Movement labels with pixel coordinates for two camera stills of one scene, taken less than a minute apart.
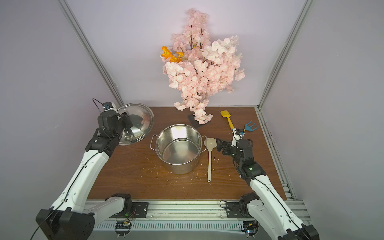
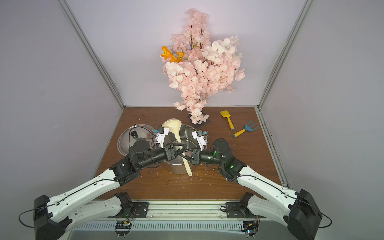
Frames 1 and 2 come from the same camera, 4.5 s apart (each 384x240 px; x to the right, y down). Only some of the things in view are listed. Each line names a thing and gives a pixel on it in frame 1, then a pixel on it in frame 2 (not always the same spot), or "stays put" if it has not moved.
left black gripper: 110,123 → 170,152
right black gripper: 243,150 → 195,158
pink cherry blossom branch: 210,65 stays put
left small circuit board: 123,228 stays put
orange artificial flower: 166,55 stays put
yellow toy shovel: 226,114 stays put
